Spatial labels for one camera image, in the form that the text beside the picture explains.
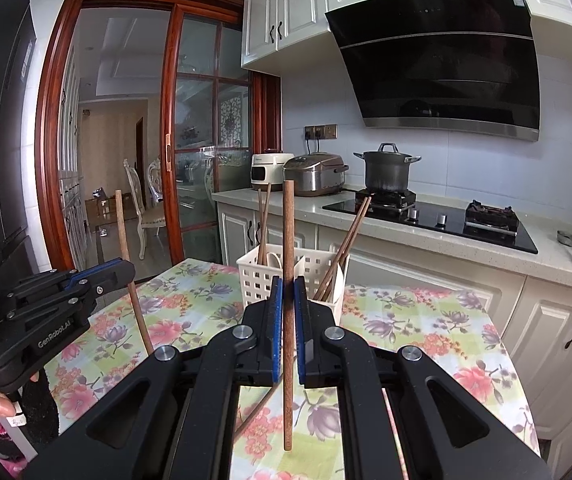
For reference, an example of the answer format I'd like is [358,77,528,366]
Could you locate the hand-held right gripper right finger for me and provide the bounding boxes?
[293,277,554,480]

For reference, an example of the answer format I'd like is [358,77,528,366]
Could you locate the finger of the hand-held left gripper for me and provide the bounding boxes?
[8,258,137,307]
[0,280,134,342]

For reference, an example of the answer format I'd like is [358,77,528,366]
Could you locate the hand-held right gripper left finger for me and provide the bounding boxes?
[23,277,285,480]

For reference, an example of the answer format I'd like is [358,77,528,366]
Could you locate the brown wooden chopstick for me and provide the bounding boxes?
[257,191,268,266]
[282,181,297,452]
[318,205,369,302]
[114,190,155,356]
[233,382,283,443]
[261,182,273,266]
[314,196,373,301]

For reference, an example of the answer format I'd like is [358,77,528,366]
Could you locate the white plastic utensil basket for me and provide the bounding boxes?
[236,245,351,327]

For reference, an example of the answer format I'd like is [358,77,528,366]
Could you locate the white ceramic spoon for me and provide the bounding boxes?
[265,251,285,281]

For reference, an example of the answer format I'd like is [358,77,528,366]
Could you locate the dark fuzzy cloth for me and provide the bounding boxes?
[16,374,61,457]

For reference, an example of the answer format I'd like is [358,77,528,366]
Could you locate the cardboard boxes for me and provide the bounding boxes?
[84,195,117,224]

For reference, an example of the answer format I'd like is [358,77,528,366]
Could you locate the white carved dining chair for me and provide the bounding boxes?
[147,157,163,207]
[123,159,167,261]

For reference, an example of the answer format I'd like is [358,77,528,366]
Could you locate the floral tablecloth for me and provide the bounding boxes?
[43,257,541,480]

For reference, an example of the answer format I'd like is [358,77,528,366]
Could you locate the white lattice hallway cabinet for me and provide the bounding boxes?
[58,45,89,272]

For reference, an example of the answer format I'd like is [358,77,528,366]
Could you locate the white stone countertop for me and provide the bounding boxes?
[211,187,572,287]

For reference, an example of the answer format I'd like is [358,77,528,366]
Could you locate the silver rice cooker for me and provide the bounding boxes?
[283,152,351,198]

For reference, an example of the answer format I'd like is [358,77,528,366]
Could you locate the white rice cooker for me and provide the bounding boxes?
[250,149,294,192]

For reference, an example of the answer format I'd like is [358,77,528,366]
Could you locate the wooden glass sliding door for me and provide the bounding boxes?
[160,4,283,267]

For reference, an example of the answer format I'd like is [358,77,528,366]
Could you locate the black glass gas stove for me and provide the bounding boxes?
[322,187,539,255]

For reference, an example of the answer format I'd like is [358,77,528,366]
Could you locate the dark steel cooking pot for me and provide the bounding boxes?
[353,142,423,195]

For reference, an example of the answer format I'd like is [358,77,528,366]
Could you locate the dark grey refrigerator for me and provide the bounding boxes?
[0,0,42,311]

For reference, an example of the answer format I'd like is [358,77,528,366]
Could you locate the white base cabinets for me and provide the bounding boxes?
[216,202,572,477]

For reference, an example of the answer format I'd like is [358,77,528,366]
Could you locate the black range hood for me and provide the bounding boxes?
[325,0,542,142]

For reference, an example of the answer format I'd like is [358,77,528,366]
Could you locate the red wooden door frame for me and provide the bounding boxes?
[36,0,247,272]

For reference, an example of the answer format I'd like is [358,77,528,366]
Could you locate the brown wall power outlet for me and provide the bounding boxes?
[304,124,339,141]

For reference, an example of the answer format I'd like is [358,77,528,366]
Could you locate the white wall cabinets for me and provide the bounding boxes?
[241,0,572,76]

